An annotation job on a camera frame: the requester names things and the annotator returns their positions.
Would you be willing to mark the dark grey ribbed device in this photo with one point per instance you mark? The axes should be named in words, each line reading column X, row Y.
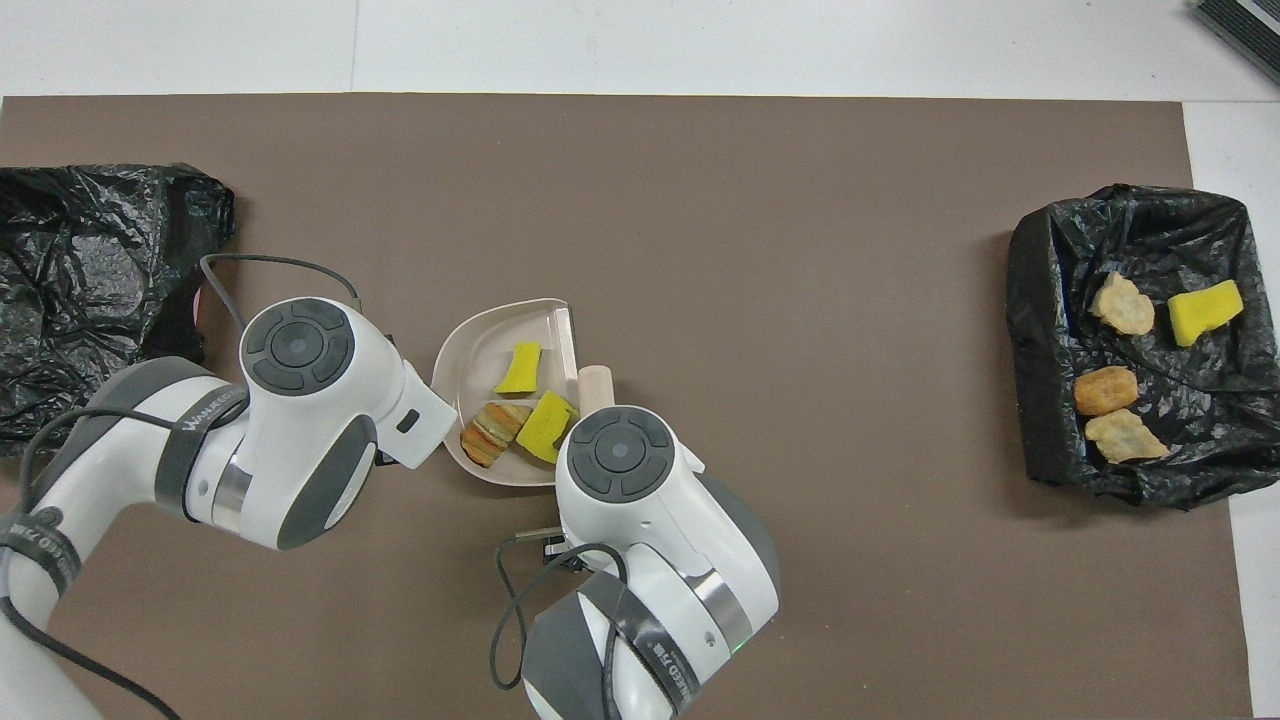
column 1250, row 25

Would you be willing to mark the striped shell shaped bread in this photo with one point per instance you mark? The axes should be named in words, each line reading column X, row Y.
column 1122, row 305

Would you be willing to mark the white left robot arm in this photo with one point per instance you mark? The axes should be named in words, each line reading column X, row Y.
column 300, row 420

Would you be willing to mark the brown croquette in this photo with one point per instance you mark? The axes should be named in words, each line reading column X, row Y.
column 1105, row 391

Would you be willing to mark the black bag lined bin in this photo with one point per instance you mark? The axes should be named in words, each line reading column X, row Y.
column 80, row 260
column 1130, row 220

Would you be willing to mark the pale fried dumpling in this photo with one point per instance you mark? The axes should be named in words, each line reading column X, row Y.
column 490, row 432

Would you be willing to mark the notched yellow sponge piece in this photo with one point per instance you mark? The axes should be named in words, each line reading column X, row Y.
column 545, row 425

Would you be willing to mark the yellow sponge chunk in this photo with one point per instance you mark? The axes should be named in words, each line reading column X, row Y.
column 1205, row 312

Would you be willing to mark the curved yellow sponge piece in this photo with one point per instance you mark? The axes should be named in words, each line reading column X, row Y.
column 520, row 370

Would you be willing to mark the brown table mat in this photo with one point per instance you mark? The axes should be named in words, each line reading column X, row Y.
column 700, row 150

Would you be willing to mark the beige plastic dustpan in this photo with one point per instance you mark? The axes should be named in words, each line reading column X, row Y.
column 480, row 350

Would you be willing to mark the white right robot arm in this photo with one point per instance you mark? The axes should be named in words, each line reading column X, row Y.
column 660, row 530

